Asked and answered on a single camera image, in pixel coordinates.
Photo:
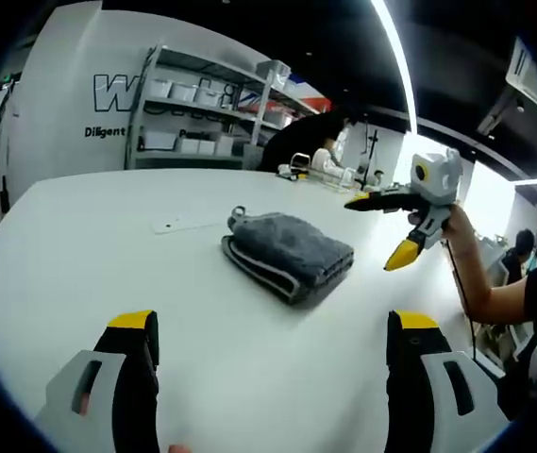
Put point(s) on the grey towel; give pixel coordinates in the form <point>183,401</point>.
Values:
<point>287,255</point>

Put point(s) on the white flat card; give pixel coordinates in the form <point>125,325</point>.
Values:
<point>183,223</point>

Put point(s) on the person's right hand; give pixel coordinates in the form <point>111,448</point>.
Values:
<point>452,224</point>

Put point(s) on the person's left hand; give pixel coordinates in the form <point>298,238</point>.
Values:
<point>177,448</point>

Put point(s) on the ceiling light strip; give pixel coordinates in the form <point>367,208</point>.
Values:
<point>397,61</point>

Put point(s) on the ceiling air conditioner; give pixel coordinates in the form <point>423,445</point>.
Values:
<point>532,78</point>

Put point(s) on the metal storage shelf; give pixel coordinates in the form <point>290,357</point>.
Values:
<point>211,113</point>

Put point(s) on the white storage bin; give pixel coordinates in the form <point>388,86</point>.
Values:
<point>158,140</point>
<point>184,91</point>
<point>159,87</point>
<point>209,96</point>

